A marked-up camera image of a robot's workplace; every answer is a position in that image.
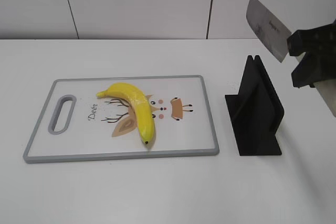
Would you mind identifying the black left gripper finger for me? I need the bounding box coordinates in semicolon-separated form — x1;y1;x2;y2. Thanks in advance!
291;52;335;88

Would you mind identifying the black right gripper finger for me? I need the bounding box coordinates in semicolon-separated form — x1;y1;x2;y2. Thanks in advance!
287;21;335;57

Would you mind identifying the white-handled steel cleaver knife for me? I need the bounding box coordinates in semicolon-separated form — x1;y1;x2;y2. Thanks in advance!
246;0;335;114

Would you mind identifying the yellow plastic banana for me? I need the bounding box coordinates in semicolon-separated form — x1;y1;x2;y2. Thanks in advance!
96;82;155;145

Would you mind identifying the black knife stand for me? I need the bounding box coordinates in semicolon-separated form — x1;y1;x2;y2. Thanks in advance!
225;55;285;156

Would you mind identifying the deer print cutting board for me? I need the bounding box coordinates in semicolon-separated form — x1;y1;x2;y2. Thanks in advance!
23;75;219;163

